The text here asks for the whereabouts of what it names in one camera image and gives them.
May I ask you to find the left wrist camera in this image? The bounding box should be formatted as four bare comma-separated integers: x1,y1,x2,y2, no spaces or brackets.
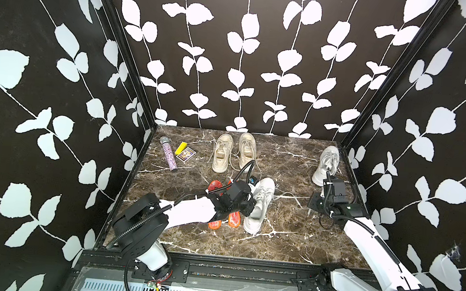
247,176,259,187

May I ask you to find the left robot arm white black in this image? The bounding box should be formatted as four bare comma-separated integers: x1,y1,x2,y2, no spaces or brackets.
106,160,256,280

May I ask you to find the beige lace sneaker one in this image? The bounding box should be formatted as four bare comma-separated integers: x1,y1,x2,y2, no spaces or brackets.
239,132,257,168
212,133,233,173

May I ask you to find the yellow small block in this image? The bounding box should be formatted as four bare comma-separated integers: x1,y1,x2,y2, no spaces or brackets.
175,142,188,156

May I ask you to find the white sneaker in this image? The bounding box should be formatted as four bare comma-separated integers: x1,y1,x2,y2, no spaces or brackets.
243,178,275,235
312,146,340,186

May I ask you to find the purple card box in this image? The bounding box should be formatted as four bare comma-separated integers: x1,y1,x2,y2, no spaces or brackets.
177,147,196,163

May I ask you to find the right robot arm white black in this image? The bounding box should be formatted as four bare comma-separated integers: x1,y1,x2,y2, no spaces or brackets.
301,173,437,291

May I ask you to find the red orange insole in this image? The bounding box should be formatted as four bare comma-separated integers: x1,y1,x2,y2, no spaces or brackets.
208,180,223,230

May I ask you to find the purple glitter bottle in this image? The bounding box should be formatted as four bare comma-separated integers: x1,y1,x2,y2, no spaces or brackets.
160,136,178,172

